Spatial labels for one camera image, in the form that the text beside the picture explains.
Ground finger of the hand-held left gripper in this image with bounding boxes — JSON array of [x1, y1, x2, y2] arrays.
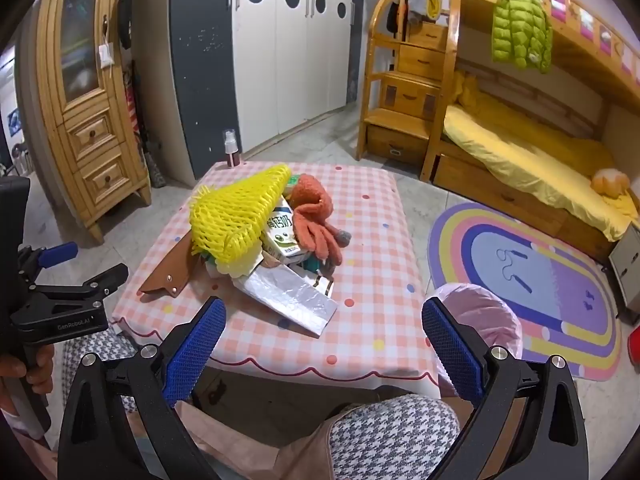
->
[[34, 262, 129, 307], [17, 241, 79, 281]]

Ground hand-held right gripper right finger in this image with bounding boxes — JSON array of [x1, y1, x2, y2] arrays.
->
[[421, 296, 583, 480]]

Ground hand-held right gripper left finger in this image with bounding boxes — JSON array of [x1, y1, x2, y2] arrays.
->
[[57, 296, 228, 480]]

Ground person's left hand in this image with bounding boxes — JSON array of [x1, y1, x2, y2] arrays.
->
[[0, 344, 56, 411]]

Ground brown leather sheath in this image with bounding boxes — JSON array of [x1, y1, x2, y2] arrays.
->
[[137, 234, 201, 301]]

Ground houndstooth pants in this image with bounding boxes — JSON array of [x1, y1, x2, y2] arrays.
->
[[62, 332, 461, 480]]

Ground pale pink cloth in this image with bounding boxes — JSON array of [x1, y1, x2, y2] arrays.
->
[[127, 400, 351, 480]]

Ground rainbow oval rug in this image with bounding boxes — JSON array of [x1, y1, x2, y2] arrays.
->
[[427, 200, 623, 382]]

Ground silver foil bag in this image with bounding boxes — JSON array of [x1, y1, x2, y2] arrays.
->
[[235, 264, 338, 337]]

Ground wooden cabinet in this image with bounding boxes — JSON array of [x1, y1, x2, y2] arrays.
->
[[32, 0, 152, 245]]

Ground pink checkered tablecloth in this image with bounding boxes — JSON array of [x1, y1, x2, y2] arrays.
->
[[111, 161, 441, 401]]

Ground yellow foam fruit net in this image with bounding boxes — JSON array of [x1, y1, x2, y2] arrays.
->
[[189, 164, 292, 277]]

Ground white milk carton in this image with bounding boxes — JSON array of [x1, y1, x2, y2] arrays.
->
[[261, 195, 306, 266]]

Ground small spray bottle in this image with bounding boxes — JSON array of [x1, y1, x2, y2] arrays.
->
[[223, 130, 243, 167]]

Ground grey nightstand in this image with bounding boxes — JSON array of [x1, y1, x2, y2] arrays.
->
[[608, 227, 640, 321]]

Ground yellow bed sheet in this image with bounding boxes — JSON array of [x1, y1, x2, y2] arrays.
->
[[442, 77, 640, 241]]

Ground orange white plush toy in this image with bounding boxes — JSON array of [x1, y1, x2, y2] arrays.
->
[[590, 167, 632, 194]]

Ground wooden stair drawers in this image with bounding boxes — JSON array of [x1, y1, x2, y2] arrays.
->
[[356, 0, 458, 171]]

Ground white wardrobe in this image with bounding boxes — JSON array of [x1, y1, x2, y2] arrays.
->
[[230, 0, 358, 158]]

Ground wooden bunk bed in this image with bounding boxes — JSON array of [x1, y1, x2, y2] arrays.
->
[[421, 0, 640, 261]]

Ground dark grey wall panel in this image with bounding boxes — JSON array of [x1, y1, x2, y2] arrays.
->
[[167, 0, 241, 183]]

